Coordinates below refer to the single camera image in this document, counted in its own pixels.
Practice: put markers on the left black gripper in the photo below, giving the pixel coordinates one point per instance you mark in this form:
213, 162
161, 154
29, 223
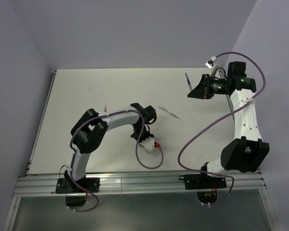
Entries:
149, 134

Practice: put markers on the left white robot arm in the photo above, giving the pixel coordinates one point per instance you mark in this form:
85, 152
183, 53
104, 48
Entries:
87, 135

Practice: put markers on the clear capped pen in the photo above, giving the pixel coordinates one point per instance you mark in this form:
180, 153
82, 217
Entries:
168, 112

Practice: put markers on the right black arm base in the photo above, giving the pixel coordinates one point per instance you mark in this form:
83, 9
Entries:
205, 186

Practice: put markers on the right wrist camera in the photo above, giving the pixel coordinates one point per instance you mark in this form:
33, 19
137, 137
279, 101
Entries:
211, 64

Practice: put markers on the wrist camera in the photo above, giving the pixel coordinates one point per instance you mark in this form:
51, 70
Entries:
149, 145
211, 64

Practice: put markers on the blue pen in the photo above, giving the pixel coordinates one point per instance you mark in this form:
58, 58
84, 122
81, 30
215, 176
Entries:
188, 82

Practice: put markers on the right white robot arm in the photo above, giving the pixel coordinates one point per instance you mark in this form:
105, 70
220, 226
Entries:
247, 150

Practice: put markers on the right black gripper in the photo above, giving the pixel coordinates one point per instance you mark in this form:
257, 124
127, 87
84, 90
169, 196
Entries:
198, 92

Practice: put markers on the aluminium mounting rail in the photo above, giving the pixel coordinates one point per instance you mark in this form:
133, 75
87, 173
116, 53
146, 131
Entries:
131, 183

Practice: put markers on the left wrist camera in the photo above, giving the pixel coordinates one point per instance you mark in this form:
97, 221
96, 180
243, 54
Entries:
149, 145

